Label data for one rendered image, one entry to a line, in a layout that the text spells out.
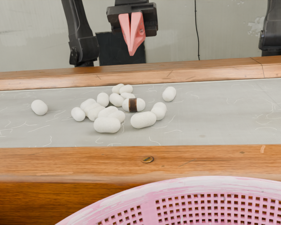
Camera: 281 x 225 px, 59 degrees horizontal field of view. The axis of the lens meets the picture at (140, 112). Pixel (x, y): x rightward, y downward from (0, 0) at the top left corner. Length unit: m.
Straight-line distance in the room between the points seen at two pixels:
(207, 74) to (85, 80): 0.27
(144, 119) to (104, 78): 0.26
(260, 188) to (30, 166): 0.19
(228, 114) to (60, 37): 2.26
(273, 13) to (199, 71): 0.38
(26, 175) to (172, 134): 0.17
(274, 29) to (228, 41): 1.68
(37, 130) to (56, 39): 2.18
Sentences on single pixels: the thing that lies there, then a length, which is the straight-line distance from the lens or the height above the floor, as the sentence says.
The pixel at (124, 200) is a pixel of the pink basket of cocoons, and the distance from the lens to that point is 0.18.
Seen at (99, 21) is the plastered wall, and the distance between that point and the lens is 2.43.
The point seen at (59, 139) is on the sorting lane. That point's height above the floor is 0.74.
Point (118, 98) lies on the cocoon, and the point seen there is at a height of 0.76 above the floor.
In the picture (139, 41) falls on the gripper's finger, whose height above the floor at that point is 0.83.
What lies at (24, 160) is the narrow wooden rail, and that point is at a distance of 0.26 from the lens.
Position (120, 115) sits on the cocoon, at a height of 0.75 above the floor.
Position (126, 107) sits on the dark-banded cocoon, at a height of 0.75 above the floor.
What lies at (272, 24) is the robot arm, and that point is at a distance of 0.85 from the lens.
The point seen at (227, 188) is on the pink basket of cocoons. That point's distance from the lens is 0.19.
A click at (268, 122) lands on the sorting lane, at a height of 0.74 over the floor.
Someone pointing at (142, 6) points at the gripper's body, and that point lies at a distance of 0.54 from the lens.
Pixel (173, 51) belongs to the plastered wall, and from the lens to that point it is 2.42.
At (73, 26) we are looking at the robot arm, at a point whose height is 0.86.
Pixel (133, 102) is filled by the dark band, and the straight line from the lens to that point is 0.38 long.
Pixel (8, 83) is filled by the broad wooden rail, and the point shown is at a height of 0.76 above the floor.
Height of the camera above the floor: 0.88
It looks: 22 degrees down
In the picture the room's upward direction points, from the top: 5 degrees counter-clockwise
